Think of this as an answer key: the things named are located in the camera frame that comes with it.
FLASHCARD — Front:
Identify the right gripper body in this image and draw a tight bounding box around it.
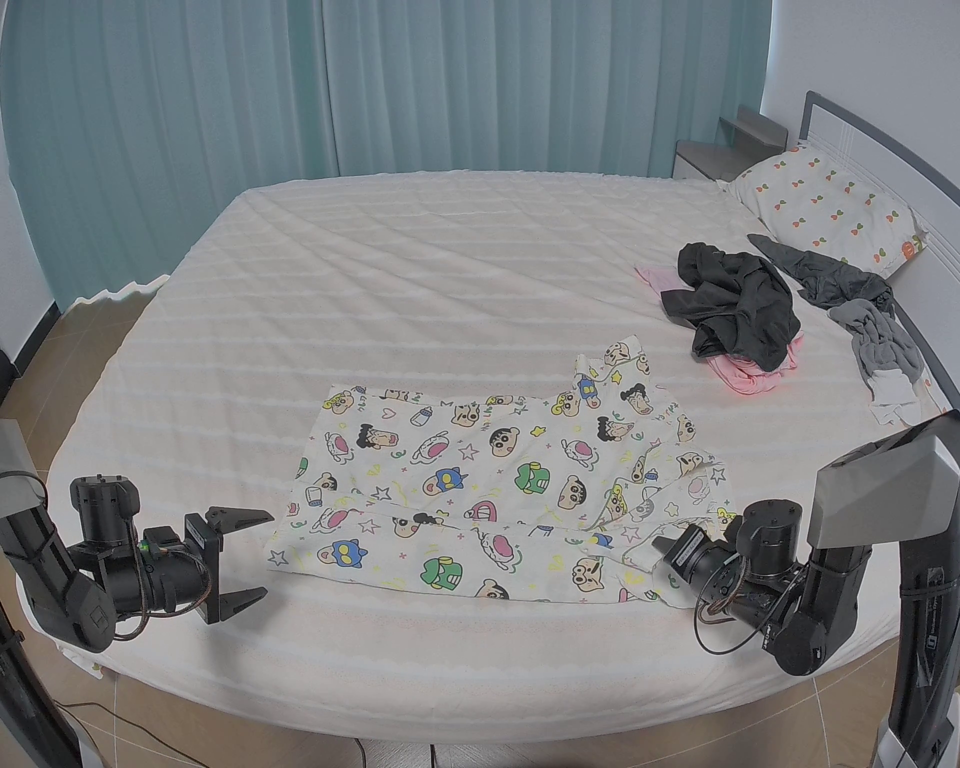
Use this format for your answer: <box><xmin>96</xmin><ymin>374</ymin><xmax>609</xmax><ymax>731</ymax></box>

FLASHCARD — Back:
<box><xmin>663</xmin><ymin>525</ymin><xmax>740</xmax><ymax>601</ymax></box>

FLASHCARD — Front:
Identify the bed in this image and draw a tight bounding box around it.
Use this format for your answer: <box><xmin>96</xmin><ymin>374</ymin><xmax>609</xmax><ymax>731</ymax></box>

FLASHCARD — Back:
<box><xmin>15</xmin><ymin>90</ymin><xmax>960</xmax><ymax>755</ymax></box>

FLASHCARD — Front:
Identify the grey bedside table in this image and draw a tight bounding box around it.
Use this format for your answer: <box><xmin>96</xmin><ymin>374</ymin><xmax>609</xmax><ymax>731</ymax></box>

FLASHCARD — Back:
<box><xmin>672</xmin><ymin>105</ymin><xmax>790</xmax><ymax>183</ymax></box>

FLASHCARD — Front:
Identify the white printed pyjama top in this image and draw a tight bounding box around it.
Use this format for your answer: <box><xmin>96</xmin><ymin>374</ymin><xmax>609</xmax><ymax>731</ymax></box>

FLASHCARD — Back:
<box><xmin>266</xmin><ymin>333</ymin><xmax>735</xmax><ymax>609</ymax></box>

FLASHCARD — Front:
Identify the white printed pillow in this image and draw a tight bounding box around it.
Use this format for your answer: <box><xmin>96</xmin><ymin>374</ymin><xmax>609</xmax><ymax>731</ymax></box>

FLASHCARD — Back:
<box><xmin>723</xmin><ymin>144</ymin><xmax>931</xmax><ymax>282</ymax></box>

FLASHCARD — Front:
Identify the light grey garment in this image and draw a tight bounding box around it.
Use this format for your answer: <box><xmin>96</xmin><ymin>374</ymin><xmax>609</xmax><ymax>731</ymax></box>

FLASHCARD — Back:
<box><xmin>827</xmin><ymin>298</ymin><xmax>930</xmax><ymax>391</ymax></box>

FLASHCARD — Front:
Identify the dark grey garment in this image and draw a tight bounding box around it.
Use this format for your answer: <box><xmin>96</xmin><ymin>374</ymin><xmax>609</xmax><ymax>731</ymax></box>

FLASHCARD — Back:
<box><xmin>746</xmin><ymin>232</ymin><xmax>895</xmax><ymax>312</ymax></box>

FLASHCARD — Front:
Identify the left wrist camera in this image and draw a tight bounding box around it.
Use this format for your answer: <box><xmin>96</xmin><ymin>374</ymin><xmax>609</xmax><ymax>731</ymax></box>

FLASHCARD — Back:
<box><xmin>141</xmin><ymin>527</ymin><xmax>181</xmax><ymax>564</ymax></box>

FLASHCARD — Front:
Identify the black garment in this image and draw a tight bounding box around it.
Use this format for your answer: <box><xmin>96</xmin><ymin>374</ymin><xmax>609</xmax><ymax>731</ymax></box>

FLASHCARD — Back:
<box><xmin>660</xmin><ymin>242</ymin><xmax>804</xmax><ymax>372</ymax></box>

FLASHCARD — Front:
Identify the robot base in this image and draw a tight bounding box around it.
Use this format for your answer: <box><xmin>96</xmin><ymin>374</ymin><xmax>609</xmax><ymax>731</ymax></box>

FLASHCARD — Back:
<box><xmin>873</xmin><ymin>729</ymin><xmax>915</xmax><ymax>768</ymax></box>

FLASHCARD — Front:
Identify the black cable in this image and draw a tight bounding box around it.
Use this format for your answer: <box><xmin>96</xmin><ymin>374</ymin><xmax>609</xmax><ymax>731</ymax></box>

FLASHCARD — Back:
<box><xmin>691</xmin><ymin>585</ymin><xmax>785</xmax><ymax>659</ymax></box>

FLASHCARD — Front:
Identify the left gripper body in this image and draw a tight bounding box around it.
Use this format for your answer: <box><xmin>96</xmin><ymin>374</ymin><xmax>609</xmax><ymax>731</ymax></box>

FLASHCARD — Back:
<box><xmin>142</xmin><ymin>512</ymin><xmax>226</xmax><ymax>626</ymax></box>

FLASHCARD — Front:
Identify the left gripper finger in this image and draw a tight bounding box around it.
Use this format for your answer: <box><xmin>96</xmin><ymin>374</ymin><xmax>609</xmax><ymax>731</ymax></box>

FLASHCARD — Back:
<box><xmin>217</xmin><ymin>587</ymin><xmax>268</xmax><ymax>624</ymax></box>
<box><xmin>206</xmin><ymin>507</ymin><xmax>276</xmax><ymax>535</ymax></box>

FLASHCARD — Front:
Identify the white garment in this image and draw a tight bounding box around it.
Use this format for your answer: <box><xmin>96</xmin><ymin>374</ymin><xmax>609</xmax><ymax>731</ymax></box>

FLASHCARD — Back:
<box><xmin>868</xmin><ymin>367</ymin><xmax>922</xmax><ymax>427</ymax></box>

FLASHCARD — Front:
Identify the pink garment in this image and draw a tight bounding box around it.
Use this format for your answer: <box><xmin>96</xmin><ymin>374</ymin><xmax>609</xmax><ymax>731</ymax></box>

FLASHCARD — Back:
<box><xmin>633</xmin><ymin>262</ymin><xmax>807</xmax><ymax>395</ymax></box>

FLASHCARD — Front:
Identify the blue-green curtain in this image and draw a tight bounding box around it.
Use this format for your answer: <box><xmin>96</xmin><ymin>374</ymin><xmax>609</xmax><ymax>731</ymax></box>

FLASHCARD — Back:
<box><xmin>318</xmin><ymin>0</ymin><xmax>774</xmax><ymax>181</ymax></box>
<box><xmin>0</xmin><ymin>0</ymin><xmax>324</xmax><ymax>309</ymax></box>

